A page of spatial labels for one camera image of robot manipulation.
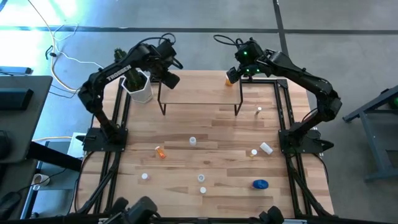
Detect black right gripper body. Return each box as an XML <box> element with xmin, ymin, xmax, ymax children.
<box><xmin>226</xmin><ymin>39</ymin><xmax>268</xmax><ymax>85</ymax></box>

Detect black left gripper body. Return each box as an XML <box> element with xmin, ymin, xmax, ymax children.
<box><xmin>152</xmin><ymin>40</ymin><xmax>183</xmax><ymax>90</ymax></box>

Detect orange pill bottle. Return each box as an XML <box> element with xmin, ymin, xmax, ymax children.
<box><xmin>154</xmin><ymin>146</ymin><xmax>167</xmax><ymax>160</ymax></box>

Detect opaque white pill bottle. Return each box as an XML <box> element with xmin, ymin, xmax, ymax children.
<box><xmin>259</xmin><ymin>142</ymin><xmax>274</xmax><ymax>155</ymax></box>

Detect blue Tums bottle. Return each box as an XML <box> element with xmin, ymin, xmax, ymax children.
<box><xmin>252</xmin><ymin>179</ymin><xmax>269</xmax><ymax>190</ymax></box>

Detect wooden shelf black metal legs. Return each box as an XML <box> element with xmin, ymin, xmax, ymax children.
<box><xmin>157</xmin><ymin>65</ymin><xmax>244</xmax><ymax>116</ymax></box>

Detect white floor box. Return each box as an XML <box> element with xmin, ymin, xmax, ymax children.
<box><xmin>67</xmin><ymin>132</ymin><xmax>86</xmax><ymax>158</ymax></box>

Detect black desk leg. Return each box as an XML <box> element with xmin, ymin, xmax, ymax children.
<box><xmin>27</xmin><ymin>141</ymin><xmax>83</xmax><ymax>172</ymax></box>

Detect black office chair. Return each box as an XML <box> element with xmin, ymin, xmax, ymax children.
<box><xmin>0</xmin><ymin>75</ymin><xmax>53</xmax><ymax>164</ymax></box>

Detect grey metal cart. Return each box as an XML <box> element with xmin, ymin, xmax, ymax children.
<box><xmin>341</xmin><ymin>83</ymin><xmax>398</xmax><ymax>183</ymax></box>

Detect black flat device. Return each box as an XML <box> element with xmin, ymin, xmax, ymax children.
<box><xmin>0</xmin><ymin>66</ymin><xmax>34</xmax><ymax>75</ymax></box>

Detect white cup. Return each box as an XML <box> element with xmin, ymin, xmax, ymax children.
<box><xmin>32</xmin><ymin>173</ymin><xmax>51</xmax><ymax>187</ymax></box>

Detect black side table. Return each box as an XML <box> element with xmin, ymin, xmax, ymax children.
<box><xmin>0</xmin><ymin>159</ymin><xmax>40</xmax><ymax>218</ymax></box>

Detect black computer mouse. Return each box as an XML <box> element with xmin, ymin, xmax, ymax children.
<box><xmin>0</xmin><ymin>192</ymin><xmax>22</xmax><ymax>220</ymax></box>

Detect black aluminium table frame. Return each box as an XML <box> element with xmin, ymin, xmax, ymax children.
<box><xmin>74</xmin><ymin>76</ymin><xmax>335</xmax><ymax>224</ymax></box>

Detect white floor cable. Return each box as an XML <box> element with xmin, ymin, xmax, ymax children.
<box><xmin>51</xmin><ymin>23</ymin><xmax>106</xmax><ymax>80</ymax></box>

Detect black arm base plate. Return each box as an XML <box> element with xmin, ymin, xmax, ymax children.
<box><xmin>76</xmin><ymin>127</ymin><xmax>128</xmax><ymax>153</ymax></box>
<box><xmin>278</xmin><ymin>129</ymin><xmax>335</xmax><ymax>156</ymax></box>

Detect yellow floor cable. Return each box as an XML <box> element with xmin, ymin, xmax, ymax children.
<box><xmin>27</xmin><ymin>0</ymin><xmax>81</xmax><ymax>93</ymax></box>

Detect black cable end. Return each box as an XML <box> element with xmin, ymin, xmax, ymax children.
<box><xmin>45</xmin><ymin>45</ymin><xmax>58</xmax><ymax>60</ymax></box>

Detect orange yellow cable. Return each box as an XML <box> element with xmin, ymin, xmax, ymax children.
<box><xmin>32</xmin><ymin>135</ymin><xmax>73</xmax><ymax>142</ymax></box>

